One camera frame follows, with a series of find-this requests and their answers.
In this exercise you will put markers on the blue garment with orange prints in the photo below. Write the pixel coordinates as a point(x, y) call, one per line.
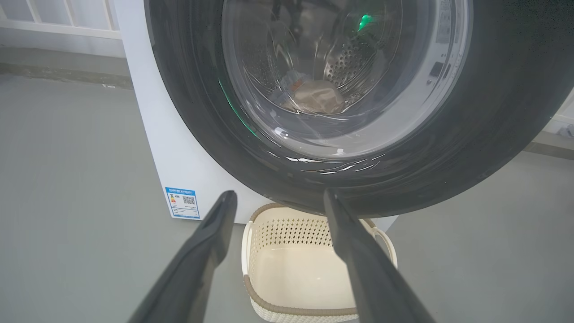
point(293, 83)

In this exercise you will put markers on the cream perforated plastic laundry basket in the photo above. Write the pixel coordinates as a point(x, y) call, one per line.
point(296, 273)

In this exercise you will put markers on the white window railing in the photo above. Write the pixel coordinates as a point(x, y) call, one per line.
point(63, 27)

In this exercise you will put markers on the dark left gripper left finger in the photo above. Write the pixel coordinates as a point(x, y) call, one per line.
point(193, 273)

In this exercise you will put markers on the white front-load washing machine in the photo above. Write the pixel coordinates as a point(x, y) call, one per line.
point(179, 148)

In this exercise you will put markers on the steel perforated washer drum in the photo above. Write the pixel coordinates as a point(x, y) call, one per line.
point(354, 67)

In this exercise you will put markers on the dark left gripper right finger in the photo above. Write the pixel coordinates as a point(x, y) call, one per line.
point(376, 278)

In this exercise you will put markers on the cream cloth with brown prints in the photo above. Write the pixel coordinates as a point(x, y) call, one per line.
point(318, 98)

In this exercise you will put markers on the blue energy label sticker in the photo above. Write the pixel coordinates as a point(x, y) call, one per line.
point(183, 202)

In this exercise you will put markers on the black round glass washer door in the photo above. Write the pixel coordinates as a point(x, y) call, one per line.
point(471, 148)

